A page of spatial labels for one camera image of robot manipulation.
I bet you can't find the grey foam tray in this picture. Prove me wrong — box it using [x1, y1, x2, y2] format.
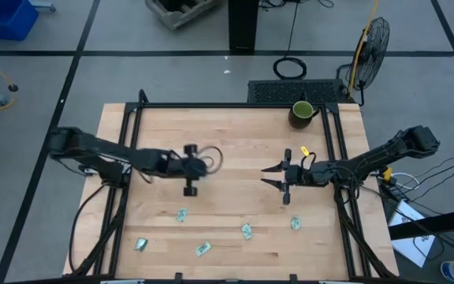
[144, 0, 220, 32]

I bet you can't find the blue plastic bin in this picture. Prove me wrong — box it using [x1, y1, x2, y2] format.
[0, 0, 39, 41]

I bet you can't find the black metal beam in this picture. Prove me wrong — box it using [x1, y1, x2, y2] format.
[388, 206, 454, 241]

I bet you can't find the blue white shoe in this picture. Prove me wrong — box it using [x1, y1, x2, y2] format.
[441, 260, 454, 283]

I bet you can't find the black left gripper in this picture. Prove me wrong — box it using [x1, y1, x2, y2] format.
[166, 144, 210, 197]

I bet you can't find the black metal table frame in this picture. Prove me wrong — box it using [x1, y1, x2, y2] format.
[67, 88, 400, 283]

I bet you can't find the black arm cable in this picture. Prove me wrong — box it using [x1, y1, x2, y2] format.
[68, 182, 108, 274]

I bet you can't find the black grilled computer case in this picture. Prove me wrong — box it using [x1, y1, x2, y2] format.
[247, 78, 348, 105]

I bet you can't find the black mug green inside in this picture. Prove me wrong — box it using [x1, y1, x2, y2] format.
[288, 100, 321, 130]

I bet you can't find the coiled black cable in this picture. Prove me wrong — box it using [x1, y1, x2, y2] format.
[272, 0, 308, 81]

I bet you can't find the black floor fan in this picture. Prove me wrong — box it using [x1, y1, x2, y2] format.
[337, 16, 391, 107]

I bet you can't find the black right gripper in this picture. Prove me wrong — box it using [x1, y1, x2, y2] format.
[261, 148, 311, 205]

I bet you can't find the white paper booklet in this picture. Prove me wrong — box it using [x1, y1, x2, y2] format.
[390, 199, 437, 268]

